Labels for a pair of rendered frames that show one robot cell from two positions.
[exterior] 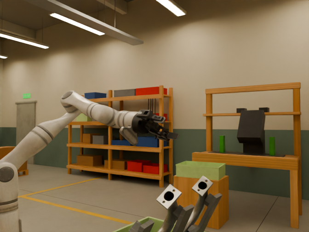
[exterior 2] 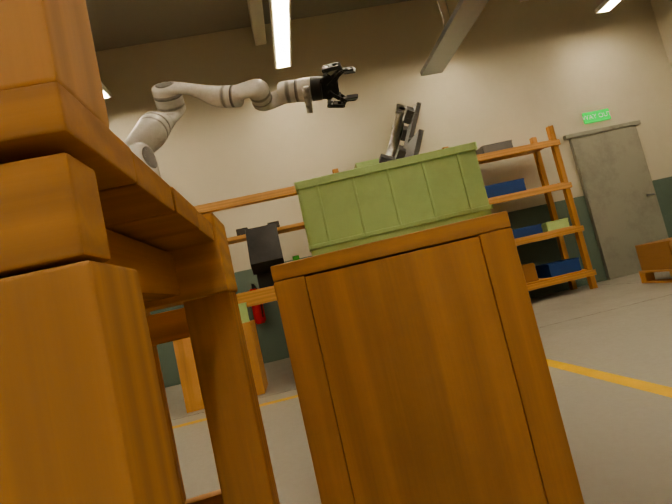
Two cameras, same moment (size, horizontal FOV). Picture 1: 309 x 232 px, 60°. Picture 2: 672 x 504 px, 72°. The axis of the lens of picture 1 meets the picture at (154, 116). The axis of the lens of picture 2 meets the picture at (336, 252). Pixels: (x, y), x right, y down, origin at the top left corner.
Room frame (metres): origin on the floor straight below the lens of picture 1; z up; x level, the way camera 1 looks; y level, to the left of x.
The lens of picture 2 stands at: (-0.15, 0.98, 0.70)
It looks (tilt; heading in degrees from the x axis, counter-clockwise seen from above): 5 degrees up; 321
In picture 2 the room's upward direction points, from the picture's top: 13 degrees counter-clockwise
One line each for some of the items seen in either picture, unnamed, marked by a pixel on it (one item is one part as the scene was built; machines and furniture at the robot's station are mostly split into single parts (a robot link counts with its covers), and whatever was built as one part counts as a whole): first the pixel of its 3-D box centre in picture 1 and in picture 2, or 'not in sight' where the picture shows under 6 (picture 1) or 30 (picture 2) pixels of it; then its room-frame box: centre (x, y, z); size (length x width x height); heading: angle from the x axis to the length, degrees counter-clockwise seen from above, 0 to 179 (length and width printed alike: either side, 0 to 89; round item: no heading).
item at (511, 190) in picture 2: not in sight; (460, 230); (3.55, -4.09, 1.12); 3.01 x 0.54 x 2.23; 58
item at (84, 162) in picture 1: (115, 134); not in sight; (6.76, 0.99, 1.10); 3.01 x 0.55 x 2.20; 58
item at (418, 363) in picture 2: not in sight; (416, 386); (0.80, 0.06, 0.39); 0.68 x 0.52 x 0.79; 137
